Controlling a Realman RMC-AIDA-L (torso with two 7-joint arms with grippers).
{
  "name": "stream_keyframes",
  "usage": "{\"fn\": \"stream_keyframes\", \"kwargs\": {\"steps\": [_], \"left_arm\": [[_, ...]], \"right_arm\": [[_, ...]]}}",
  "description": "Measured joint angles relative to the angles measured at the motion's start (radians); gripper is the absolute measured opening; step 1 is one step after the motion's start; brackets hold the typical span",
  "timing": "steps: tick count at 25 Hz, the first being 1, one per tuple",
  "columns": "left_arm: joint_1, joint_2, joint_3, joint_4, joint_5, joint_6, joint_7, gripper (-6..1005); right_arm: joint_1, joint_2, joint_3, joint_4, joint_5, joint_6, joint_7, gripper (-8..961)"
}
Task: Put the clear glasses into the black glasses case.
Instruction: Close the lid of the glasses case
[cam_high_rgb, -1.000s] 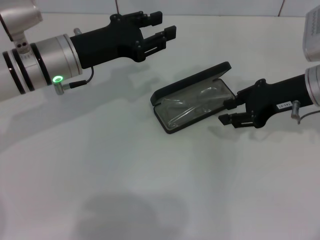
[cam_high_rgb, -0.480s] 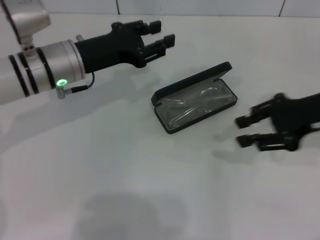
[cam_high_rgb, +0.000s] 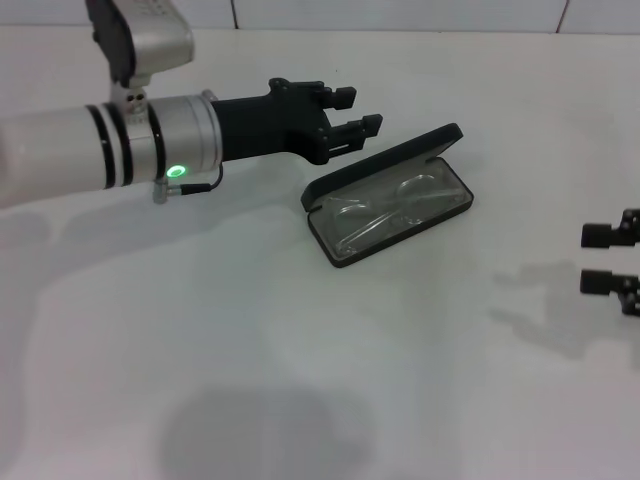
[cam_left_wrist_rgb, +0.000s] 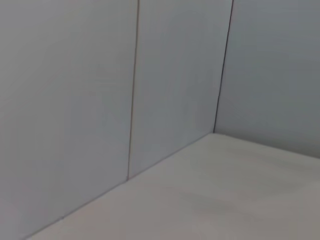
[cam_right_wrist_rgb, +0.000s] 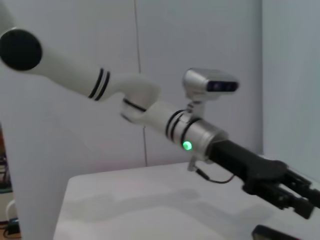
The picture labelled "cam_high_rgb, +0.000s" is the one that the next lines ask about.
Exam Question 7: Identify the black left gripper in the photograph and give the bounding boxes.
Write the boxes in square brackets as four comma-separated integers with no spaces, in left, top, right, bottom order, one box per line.
[212,78,384,166]

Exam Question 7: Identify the thin black left gripper cable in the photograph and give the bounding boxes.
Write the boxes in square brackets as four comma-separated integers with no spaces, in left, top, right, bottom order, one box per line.
[167,164,224,194]

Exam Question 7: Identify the black glasses case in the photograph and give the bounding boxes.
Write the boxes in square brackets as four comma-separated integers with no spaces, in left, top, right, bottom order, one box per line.
[299,122,475,271]

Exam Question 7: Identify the clear white rimless glasses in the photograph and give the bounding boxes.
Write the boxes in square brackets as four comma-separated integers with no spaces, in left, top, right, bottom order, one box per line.
[324,172,464,256]

